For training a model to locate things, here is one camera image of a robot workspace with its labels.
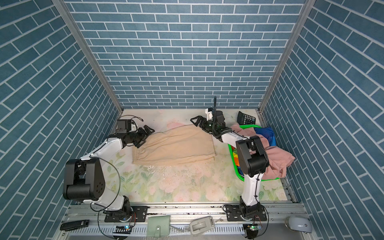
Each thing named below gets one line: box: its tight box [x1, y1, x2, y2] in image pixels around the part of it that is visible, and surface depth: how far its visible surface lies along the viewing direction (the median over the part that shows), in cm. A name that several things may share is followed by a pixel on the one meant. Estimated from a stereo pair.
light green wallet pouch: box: [147, 215, 171, 238], surface depth 72 cm
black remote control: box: [60, 219, 90, 232], surface depth 70 cm
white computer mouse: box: [285, 216, 313, 233], surface depth 67 cm
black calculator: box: [237, 111, 256, 125], surface depth 114 cm
